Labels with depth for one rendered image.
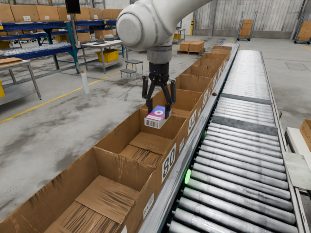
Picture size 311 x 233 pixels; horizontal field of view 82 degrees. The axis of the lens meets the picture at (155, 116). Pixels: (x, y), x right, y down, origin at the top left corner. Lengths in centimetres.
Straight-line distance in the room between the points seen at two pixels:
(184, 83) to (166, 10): 130
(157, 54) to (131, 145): 56
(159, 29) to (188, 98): 92
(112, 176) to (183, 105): 78
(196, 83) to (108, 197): 125
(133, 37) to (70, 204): 66
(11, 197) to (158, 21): 215
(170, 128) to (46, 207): 66
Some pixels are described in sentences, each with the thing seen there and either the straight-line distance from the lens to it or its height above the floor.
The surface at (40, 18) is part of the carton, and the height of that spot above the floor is 144.
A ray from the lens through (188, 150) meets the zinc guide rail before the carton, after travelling 100.
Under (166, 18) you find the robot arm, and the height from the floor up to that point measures 152.
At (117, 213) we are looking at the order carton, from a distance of 76.
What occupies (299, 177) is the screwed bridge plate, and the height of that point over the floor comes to 75.
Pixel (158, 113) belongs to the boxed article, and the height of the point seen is 116.
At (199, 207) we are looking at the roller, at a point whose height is 75.
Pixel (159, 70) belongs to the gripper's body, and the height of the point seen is 135.
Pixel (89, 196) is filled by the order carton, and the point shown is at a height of 89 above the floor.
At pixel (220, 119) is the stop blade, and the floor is 78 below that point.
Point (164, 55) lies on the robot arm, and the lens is 65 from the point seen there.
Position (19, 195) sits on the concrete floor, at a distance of 231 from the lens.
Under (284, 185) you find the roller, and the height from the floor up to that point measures 75.
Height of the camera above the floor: 152
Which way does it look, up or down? 30 degrees down
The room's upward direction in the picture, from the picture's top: straight up
